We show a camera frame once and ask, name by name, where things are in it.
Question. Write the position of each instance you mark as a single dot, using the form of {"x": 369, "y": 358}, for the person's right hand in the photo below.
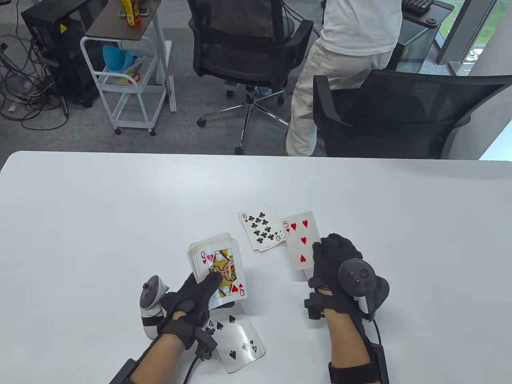
{"x": 332, "y": 256}

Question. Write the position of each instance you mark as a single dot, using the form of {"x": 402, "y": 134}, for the person's left hand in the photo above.
{"x": 184, "y": 308}

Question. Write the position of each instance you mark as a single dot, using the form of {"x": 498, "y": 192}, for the face hearts playing card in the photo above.
{"x": 224, "y": 264}

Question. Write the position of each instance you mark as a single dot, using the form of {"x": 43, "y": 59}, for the black spades playing card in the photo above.
{"x": 236, "y": 340}

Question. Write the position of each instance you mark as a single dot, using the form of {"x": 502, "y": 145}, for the deck of playing cards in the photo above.
{"x": 208, "y": 239}

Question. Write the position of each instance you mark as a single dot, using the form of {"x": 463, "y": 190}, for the black clubs playing card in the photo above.
{"x": 260, "y": 226}

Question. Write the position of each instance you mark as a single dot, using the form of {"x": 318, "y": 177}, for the black forearm sensor box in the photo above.
{"x": 123, "y": 372}
{"x": 380, "y": 364}

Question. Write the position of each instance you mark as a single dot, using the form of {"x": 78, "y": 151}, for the person's left forearm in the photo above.
{"x": 156, "y": 362}

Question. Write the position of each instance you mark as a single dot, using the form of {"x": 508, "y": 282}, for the person's right forearm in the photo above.
{"x": 344, "y": 340}

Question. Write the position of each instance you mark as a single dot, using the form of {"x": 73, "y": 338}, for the grey white handheld controller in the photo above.
{"x": 360, "y": 280}
{"x": 152, "y": 296}

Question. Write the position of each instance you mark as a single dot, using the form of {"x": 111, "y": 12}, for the black elastic armband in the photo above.
{"x": 352, "y": 372}

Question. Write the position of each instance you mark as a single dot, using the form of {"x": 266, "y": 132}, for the black mesh office chair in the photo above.
{"x": 400, "y": 120}

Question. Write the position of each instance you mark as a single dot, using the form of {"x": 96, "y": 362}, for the black chair with chrome base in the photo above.
{"x": 248, "y": 60}

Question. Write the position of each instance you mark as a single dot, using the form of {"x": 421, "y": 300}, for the white rolling cart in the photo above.
{"x": 132, "y": 88}

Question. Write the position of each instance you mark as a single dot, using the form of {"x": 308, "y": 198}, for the black computer tower glass panel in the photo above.
{"x": 412, "y": 44}

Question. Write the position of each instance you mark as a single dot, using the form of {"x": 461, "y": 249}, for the red yellow plastic toy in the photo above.
{"x": 132, "y": 77}

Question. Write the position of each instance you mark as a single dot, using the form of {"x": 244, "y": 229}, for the blue plastic funnel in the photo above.
{"x": 116, "y": 60}

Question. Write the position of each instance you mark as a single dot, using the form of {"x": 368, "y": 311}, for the black keyboard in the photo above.
{"x": 418, "y": 4}

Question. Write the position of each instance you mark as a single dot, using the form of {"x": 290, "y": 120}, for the dark grey desk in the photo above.
{"x": 440, "y": 10}

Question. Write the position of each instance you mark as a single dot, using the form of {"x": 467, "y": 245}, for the black computer tower yellow sticker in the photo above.
{"x": 60, "y": 60}

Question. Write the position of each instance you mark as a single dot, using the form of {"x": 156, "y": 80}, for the white side table brown top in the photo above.
{"x": 120, "y": 28}

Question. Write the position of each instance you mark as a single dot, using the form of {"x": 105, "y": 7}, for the orange red bottle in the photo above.
{"x": 137, "y": 16}

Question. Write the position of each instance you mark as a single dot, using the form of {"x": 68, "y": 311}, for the yellow bottle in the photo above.
{"x": 128, "y": 12}

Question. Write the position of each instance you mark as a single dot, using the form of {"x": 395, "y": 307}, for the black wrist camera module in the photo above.
{"x": 315, "y": 306}
{"x": 204, "y": 343}

